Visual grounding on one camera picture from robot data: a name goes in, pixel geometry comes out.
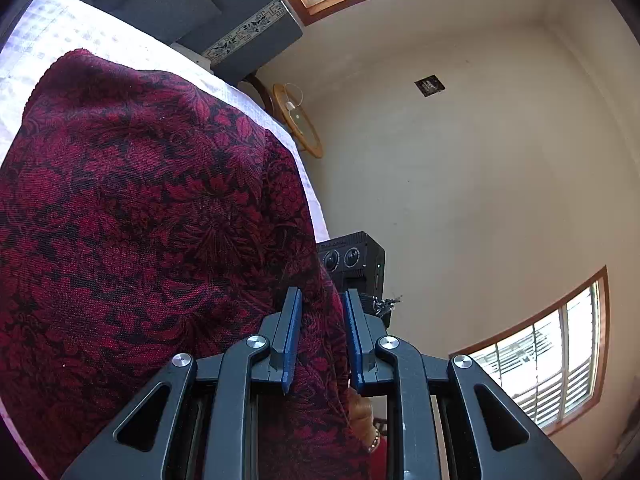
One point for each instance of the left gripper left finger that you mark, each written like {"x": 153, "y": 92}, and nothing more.
{"x": 198, "y": 418}

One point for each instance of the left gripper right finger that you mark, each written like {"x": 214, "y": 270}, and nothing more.
{"x": 445, "y": 418}

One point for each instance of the dark red floral garment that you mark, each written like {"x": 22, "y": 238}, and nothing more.
{"x": 150, "y": 239}

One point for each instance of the person's left hand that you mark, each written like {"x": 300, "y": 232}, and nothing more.
{"x": 361, "y": 420}

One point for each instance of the wood framed side window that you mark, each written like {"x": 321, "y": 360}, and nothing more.
{"x": 553, "y": 364}

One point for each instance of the round wooden side table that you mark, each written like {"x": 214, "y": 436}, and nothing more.
{"x": 299, "y": 125}

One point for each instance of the pink checked bed sheet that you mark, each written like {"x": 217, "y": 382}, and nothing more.
{"x": 150, "y": 55}

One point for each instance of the white charger with cable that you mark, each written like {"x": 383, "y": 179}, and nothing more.
{"x": 294, "y": 96}

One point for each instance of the dark wall switch plate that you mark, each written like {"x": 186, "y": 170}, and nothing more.
{"x": 429, "y": 86}

